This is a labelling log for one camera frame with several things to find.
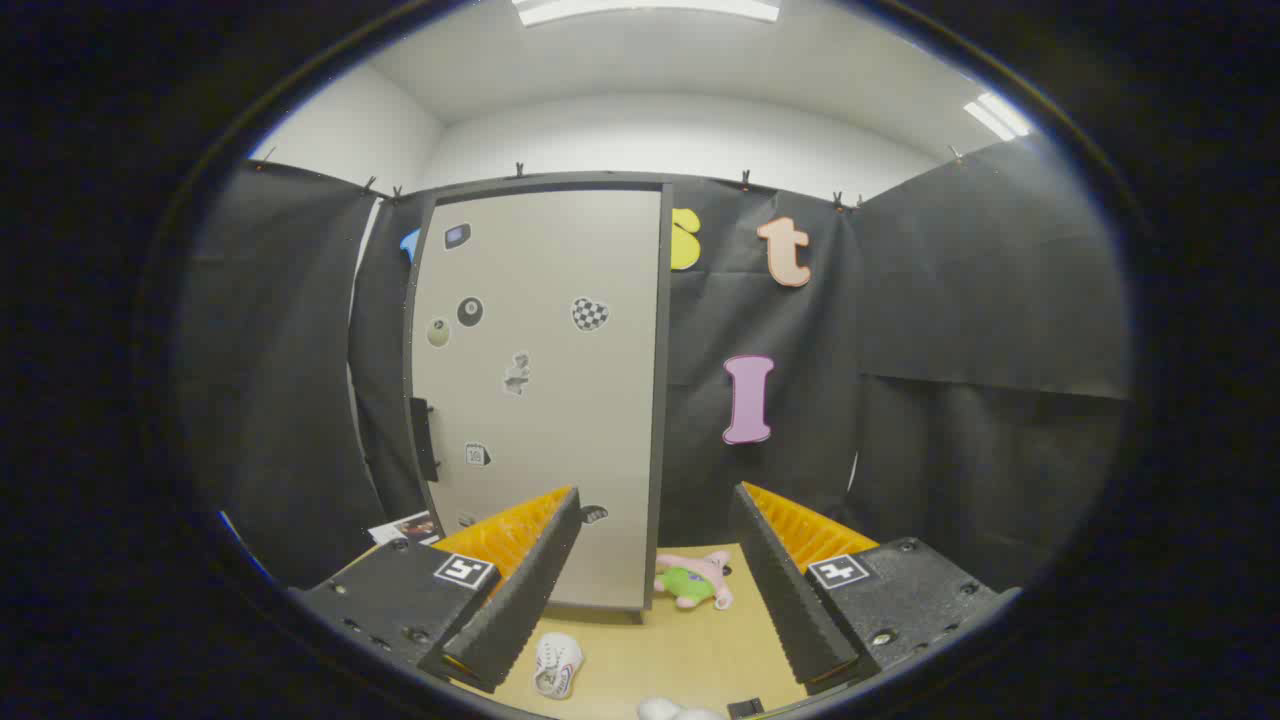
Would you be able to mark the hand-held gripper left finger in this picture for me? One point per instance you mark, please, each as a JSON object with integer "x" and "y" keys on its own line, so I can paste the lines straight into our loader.
{"x": 520, "y": 600}

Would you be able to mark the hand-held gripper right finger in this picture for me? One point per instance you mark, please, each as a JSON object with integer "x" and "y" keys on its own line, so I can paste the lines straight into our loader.
{"x": 790, "y": 600}

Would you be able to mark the grey shoe cabinet door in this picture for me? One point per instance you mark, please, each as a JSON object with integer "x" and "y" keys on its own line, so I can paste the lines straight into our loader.
{"x": 560, "y": 400}

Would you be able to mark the long ceiling light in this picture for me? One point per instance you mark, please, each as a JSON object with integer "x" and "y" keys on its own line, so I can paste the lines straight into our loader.
{"x": 650, "y": 9}

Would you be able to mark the stack of books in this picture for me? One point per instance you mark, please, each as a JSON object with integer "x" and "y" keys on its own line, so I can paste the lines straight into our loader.
{"x": 410, "y": 527}

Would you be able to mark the pink green plush toy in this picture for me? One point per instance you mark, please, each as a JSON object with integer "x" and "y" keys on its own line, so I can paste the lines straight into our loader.
{"x": 690, "y": 582}

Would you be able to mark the grey shoe cabinet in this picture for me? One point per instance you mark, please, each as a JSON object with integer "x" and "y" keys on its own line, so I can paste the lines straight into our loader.
{"x": 664, "y": 400}

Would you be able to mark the row of small cloth clips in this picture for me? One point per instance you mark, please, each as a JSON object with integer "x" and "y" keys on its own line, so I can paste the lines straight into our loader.
{"x": 519, "y": 168}

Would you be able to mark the black backdrop cloth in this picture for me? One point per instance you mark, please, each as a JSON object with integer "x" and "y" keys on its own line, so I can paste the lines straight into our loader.
{"x": 950, "y": 300}

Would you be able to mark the small ceiling light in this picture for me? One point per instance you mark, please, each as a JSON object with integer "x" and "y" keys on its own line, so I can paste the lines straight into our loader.
{"x": 995, "y": 115}

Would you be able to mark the white shoe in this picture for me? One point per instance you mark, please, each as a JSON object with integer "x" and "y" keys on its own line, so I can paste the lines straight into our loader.
{"x": 556, "y": 665}

